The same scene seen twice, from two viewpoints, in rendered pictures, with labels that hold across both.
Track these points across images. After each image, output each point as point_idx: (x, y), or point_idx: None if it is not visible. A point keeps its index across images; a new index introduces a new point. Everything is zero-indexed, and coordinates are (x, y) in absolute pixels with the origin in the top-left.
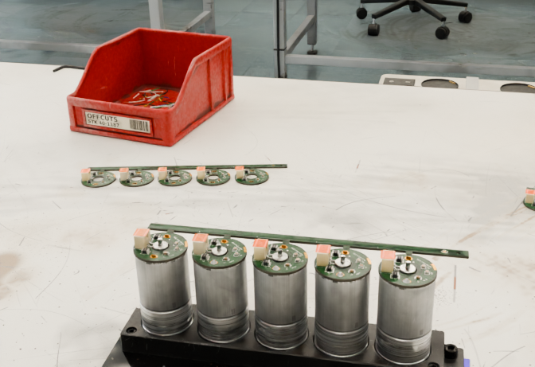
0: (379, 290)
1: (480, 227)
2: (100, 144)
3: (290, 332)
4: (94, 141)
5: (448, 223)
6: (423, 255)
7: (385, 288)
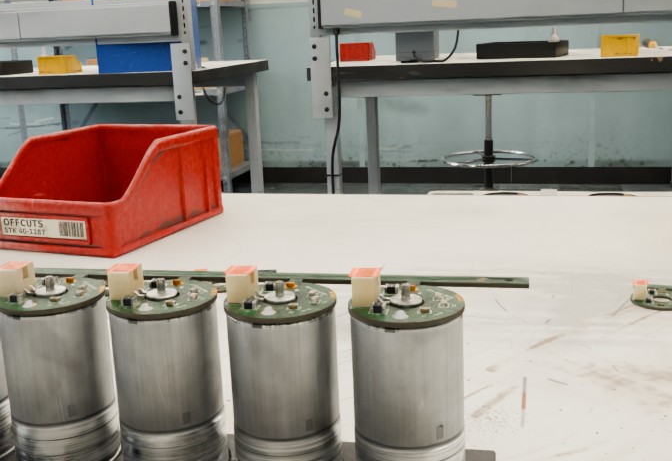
0: (352, 349)
1: (565, 329)
2: (16, 258)
3: (183, 449)
4: (9, 256)
5: (514, 326)
6: (472, 365)
7: (360, 337)
